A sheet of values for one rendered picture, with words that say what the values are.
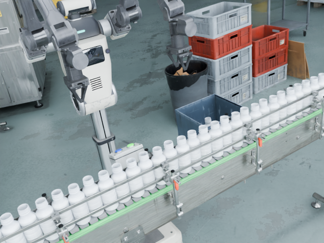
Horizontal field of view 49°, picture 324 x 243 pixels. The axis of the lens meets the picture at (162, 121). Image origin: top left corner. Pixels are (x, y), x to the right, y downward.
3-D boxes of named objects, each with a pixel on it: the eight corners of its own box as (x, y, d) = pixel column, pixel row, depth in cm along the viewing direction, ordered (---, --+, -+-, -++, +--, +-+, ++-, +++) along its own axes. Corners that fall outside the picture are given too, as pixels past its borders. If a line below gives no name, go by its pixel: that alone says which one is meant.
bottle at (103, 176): (120, 201, 143) (112, 167, 135) (116, 211, 138) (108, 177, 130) (106, 201, 144) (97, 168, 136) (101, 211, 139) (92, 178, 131)
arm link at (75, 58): (72, 26, 126) (48, 34, 122) (85, 30, 117) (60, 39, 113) (82, 58, 132) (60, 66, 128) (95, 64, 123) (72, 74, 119)
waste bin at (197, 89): (186, 136, 373) (180, 79, 343) (163, 121, 408) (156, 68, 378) (220, 121, 392) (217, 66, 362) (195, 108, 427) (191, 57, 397)
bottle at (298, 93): (298, 117, 182) (299, 87, 175) (287, 114, 187) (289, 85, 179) (304, 113, 186) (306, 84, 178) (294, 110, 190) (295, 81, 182)
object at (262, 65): (255, 77, 428) (255, 60, 418) (230, 70, 459) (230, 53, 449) (288, 63, 456) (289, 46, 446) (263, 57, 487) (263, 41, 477)
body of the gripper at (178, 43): (178, 46, 156) (176, 29, 152) (192, 50, 148) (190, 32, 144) (166, 50, 153) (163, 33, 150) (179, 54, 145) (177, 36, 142)
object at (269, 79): (255, 94, 439) (255, 78, 428) (231, 86, 470) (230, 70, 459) (287, 79, 466) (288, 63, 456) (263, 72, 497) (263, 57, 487)
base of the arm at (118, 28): (107, 12, 184) (115, 33, 184) (111, 5, 177) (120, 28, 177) (122, 8, 188) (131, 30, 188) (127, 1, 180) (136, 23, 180)
